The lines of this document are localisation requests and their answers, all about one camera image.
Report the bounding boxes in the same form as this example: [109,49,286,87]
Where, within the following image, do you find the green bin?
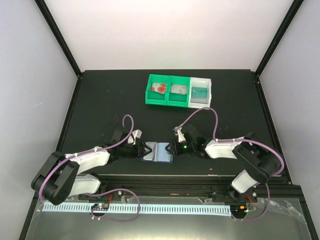
[145,74,170,106]
[166,75,190,108]

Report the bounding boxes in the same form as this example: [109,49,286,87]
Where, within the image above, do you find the black frame post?
[255,0,304,77]
[34,0,82,77]

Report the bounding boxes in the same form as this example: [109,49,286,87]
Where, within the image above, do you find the blue leather card holder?
[141,142,174,164]

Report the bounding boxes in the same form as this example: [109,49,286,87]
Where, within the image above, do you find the black frame post right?
[255,0,304,77]

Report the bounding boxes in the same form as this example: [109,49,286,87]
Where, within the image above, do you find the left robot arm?
[31,128,153,205]

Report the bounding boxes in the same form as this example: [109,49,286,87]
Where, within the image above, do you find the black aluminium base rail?
[97,174,301,198]

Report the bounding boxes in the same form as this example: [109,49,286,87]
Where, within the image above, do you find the left circuit board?
[91,203,110,211]

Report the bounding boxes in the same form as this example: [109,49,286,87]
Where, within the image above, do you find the light blue slotted strip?
[42,202,232,217]

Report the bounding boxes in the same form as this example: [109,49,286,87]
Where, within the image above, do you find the green bin left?
[145,74,170,106]

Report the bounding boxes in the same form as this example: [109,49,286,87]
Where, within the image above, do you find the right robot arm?
[165,124,285,202]

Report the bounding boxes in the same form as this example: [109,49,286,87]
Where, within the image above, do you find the green bin middle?
[166,75,190,108]

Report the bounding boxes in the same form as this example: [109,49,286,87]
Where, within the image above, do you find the white patterned card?
[170,84,188,96]

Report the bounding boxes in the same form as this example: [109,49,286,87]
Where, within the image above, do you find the white bin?
[188,77,212,109]

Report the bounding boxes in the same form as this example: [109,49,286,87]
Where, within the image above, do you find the black frame post left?
[34,0,82,77]

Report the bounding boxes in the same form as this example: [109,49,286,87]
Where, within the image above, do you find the red circle card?
[150,82,161,92]
[155,83,167,94]

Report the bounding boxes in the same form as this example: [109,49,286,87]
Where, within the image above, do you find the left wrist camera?
[127,129,142,145]

